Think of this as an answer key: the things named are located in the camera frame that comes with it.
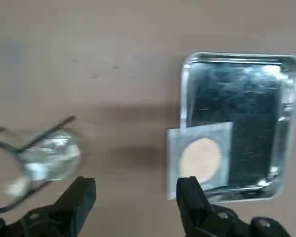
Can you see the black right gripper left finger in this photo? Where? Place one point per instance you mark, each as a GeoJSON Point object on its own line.
{"type": "Point", "coordinates": [76, 197]}

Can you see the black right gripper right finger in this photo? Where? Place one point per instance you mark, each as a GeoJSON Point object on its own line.
{"type": "Point", "coordinates": [190, 197]}

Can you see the black tripod stand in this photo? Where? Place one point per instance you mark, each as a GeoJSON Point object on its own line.
{"type": "Point", "coordinates": [64, 123]}

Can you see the steel tray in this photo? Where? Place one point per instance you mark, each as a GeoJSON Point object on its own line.
{"type": "Point", "coordinates": [249, 111]}

